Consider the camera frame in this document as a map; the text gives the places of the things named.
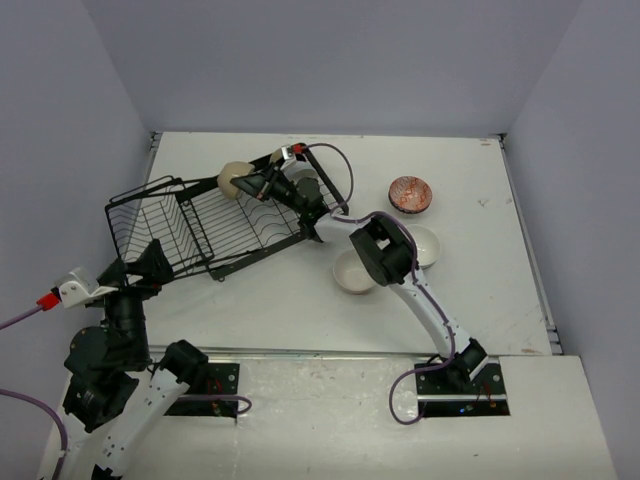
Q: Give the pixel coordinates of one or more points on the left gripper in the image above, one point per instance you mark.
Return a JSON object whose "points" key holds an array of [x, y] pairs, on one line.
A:
{"points": [[153, 265]]}

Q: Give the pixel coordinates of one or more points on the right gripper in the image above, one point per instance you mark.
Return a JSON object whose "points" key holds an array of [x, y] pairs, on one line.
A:
{"points": [[255, 184]]}

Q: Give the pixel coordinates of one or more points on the light blue bowl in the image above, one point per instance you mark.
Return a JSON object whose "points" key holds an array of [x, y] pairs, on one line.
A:
{"points": [[427, 243], [297, 176]]}

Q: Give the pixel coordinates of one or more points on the beige bowl with flower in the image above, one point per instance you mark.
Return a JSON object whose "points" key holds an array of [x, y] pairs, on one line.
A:
{"points": [[351, 275]]}

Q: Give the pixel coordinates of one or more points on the blue zigzag patterned bowl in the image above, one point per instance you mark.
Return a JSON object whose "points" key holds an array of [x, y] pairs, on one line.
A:
{"points": [[410, 194]]}

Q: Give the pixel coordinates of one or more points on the tan and black bowl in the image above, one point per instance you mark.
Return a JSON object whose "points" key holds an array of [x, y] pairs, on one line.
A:
{"points": [[278, 156]]}

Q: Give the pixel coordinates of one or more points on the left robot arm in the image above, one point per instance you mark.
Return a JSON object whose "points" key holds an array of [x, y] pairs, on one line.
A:
{"points": [[116, 392]]}

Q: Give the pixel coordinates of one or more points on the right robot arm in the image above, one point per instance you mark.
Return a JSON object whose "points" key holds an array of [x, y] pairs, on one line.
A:
{"points": [[386, 250]]}

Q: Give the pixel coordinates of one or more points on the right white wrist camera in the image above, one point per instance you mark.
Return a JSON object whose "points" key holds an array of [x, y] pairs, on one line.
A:
{"points": [[293, 150]]}

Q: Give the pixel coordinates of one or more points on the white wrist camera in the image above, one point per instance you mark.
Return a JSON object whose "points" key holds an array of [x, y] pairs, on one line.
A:
{"points": [[293, 150], [76, 288]]}

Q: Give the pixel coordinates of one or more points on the black wire dish rack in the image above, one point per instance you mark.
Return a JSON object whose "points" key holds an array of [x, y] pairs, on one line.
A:
{"points": [[201, 231]]}

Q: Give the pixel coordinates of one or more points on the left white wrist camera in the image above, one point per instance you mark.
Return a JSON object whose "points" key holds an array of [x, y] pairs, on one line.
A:
{"points": [[76, 288]]}

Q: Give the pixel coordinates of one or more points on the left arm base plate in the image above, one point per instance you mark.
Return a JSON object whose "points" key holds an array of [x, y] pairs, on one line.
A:
{"points": [[220, 379]]}

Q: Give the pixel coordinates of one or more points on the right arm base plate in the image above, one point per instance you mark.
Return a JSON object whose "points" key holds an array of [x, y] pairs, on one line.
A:
{"points": [[485, 396]]}

